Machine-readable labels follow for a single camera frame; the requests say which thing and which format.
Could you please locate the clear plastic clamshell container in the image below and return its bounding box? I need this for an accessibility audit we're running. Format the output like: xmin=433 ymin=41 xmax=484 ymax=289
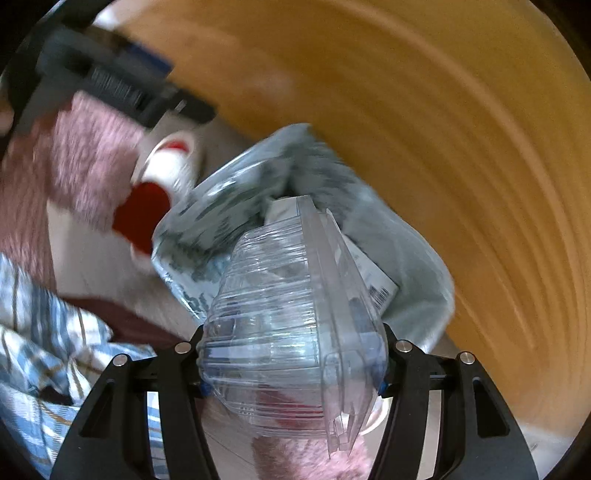
xmin=196 ymin=195 xmax=402 ymax=462

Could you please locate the wooden bed frame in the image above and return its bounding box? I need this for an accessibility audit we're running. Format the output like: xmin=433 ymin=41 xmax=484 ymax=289
xmin=95 ymin=0 xmax=591 ymax=462

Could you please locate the pink shaggy rug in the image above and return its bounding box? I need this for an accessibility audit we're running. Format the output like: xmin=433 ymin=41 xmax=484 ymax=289
xmin=252 ymin=388 xmax=375 ymax=480
xmin=0 ymin=90 xmax=153 ymax=287

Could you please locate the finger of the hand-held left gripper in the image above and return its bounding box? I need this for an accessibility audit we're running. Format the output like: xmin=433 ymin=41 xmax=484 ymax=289
xmin=115 ymin=39 xmax=174 ymax=78
xmin=142 ymin=84 xmax=218 ymax=128

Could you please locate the bin with printed plastic liner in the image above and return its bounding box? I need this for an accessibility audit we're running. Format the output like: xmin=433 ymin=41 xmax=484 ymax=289
xmin=150 ymin=122 xmax=455 ymax=352

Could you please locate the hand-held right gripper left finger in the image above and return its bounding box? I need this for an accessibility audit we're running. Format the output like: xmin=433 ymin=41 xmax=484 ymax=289
xmin=50 ymin=325 xmax=220 ymax=480

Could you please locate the blue plaid shirt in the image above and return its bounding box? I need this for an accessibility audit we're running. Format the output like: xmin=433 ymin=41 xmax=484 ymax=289
xmin=0 ymin=254 xmax=155 ymax=476

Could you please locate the white red slipper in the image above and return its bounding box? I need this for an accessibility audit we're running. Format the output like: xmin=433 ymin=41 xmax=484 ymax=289
xmin=111 ymin=129 xmax=197 ymax=278

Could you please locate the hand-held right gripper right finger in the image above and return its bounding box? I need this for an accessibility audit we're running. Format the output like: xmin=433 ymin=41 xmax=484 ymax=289
xmin=367 ymin=323 xmax=541 ymax=480

